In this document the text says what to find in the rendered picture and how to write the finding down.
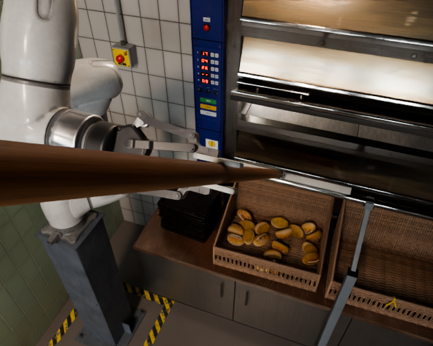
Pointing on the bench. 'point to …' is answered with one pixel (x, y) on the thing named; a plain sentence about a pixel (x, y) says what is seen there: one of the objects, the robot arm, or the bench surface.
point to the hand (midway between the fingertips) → (216, 172)
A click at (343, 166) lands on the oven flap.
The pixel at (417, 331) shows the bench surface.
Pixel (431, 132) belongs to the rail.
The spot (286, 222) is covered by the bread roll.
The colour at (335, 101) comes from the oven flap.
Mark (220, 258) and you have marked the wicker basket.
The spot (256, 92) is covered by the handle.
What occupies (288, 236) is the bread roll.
